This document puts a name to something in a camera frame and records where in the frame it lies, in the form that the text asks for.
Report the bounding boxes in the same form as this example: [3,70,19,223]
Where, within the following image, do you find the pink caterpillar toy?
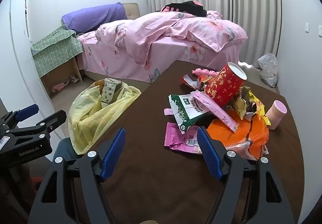
[192,68,222,78]

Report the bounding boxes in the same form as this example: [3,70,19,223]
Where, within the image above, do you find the magenta snack packet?
[164,122,204,155]

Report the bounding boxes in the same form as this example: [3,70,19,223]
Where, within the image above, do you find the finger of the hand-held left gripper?
[7,110,67,139]
[0,104,39,130]

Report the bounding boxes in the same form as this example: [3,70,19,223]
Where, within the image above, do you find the person's leg in jeans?
[52,137,83,164]

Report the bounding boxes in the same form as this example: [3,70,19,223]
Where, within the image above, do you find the green checked cloth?
[31,25,83,77]

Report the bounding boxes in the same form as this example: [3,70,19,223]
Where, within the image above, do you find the large yellow snack packet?
[248,89,271,126]

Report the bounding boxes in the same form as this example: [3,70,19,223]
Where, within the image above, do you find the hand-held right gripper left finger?
[30,128,126,224]

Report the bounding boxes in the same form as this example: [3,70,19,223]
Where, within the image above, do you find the red gold printed paper tube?
[203,62,247,107]

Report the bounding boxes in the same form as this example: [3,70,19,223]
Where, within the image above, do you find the pink cup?
[265,100,288,130]

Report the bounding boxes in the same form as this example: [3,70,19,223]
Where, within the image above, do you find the long pink packet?
[191,90,240,134]

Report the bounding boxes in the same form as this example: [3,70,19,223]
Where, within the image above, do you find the green white snack packet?
[168,92,214,134]

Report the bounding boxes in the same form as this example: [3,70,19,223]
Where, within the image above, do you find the red white wrapper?
[182,74,209,91]

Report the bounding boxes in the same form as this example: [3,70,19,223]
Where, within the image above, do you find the purple pillow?
[62,2,129,34]

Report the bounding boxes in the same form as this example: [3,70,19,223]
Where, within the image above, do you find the white plastic bag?
[257,53,278,88]

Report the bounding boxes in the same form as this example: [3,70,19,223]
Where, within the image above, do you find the pink slippers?
[52,82,66,93]

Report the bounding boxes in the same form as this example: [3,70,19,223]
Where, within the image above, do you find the pink floral quilt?
[96,11,248,68]

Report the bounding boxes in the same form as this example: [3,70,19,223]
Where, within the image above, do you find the beige headboard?
[123,3,141,20]

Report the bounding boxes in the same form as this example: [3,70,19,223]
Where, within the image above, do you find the orange plastic bag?
[206,111,269,161]

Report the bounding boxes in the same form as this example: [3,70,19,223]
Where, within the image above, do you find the black garment with pink print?
[156,0,208,17]

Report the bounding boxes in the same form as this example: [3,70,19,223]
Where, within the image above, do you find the white door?
[0,0,69,144]

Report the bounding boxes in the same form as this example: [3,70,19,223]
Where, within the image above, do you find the wooden nightstand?
[40,56,83,93]

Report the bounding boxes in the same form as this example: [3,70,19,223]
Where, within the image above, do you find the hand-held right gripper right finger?
[197,126,295,224]

